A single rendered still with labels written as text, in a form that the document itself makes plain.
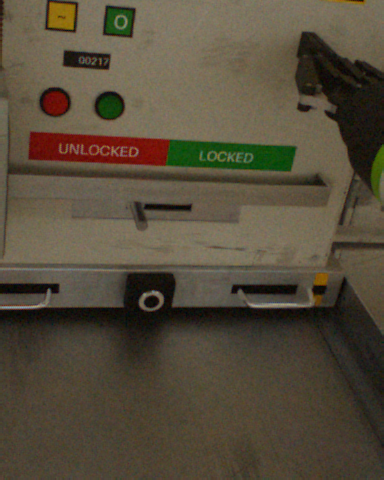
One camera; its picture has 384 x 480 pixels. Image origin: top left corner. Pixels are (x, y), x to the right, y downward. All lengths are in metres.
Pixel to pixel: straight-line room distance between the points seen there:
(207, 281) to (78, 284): 0.17
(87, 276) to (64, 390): 0.15
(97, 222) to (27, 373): 0.20
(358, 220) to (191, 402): 0.56
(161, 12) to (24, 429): 0.47
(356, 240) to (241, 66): 0.60
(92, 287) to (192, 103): 0.27
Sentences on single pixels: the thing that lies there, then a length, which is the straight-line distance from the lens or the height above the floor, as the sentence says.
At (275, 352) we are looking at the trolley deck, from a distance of 1.04.
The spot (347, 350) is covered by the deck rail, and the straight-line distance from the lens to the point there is 1.08.
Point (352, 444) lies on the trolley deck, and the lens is 0.95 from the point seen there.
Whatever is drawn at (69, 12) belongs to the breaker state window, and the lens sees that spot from 0.85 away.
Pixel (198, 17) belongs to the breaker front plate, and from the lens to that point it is 0.88.
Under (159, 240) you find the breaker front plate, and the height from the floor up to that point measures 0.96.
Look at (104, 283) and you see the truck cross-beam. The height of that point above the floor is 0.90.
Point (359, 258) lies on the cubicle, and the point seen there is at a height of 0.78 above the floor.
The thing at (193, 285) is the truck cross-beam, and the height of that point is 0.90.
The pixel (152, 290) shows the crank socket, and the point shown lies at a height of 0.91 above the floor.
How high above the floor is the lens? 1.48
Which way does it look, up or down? 30 degrees down
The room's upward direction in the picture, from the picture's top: 11 degrees clockwise
